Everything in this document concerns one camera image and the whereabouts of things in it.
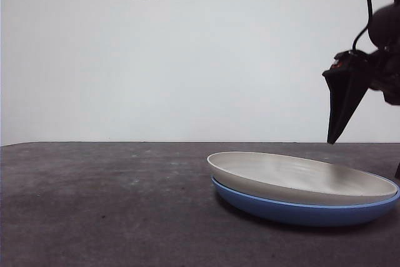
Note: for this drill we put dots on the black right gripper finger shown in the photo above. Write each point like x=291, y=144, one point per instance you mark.
x=342, y=101

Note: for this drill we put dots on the white round plate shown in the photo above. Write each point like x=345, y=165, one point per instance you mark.
x=297, y=179

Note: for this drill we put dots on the blue round plate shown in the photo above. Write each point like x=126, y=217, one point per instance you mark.
x=297, y=215

